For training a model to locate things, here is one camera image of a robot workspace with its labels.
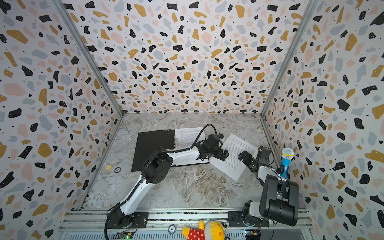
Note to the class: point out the yellow red plush toy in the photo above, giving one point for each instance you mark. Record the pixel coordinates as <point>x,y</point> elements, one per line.
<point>210,231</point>

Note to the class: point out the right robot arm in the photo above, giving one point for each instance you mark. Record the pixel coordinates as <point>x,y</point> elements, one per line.
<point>280,196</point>

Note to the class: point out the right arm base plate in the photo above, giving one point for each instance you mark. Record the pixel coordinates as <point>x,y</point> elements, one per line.
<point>236,220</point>

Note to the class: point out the white text sheet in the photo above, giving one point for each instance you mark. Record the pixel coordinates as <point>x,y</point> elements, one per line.
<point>232,166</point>
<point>184,139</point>

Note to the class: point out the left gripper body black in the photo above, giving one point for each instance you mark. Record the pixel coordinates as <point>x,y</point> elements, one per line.
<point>210,152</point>

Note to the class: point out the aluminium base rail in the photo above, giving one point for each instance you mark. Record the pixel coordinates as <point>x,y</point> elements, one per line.
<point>89,225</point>

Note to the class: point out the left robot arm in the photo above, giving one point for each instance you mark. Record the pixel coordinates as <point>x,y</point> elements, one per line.
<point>156,169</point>

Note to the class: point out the blue toy microphone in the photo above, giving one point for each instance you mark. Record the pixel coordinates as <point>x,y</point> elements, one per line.
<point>287,155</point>

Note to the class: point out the round white badge on rail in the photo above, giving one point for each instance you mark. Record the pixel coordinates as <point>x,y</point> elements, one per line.
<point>172,229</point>

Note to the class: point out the green circuit board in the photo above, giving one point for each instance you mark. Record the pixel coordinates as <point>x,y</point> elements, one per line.
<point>123,236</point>

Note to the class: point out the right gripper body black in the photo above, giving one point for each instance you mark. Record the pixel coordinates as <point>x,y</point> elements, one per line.
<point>250,159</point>

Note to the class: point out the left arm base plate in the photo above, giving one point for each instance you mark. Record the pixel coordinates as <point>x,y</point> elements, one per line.
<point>117,220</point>

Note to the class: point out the orange folder black inside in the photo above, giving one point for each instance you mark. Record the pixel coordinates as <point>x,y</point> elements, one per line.
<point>149,143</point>

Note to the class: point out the small round black token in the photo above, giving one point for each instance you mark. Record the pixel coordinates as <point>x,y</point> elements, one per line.
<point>117,170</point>

